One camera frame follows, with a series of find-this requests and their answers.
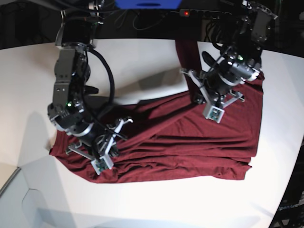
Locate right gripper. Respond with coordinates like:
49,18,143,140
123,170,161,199
66,117,133,164

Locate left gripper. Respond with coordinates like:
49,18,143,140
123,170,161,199
180,68,245,112

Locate maroon t-shirt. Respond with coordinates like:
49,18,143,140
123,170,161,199
49,39,266,185

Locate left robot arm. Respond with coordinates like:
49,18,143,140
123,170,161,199
181,0,277,119

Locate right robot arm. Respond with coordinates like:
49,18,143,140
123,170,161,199
47,0,130,167

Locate black power strip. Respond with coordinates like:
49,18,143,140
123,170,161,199
179,9,232,20

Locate blue box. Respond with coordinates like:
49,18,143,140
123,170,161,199
115,0,181,10

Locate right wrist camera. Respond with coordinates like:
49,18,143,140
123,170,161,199
91,154,114,175

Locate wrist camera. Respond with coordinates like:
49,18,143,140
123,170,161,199
203,104,225,123
91,154,114,175

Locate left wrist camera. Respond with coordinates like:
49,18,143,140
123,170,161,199
203,104,225,123

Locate black cables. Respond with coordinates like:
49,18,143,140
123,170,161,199
114,9,167,31

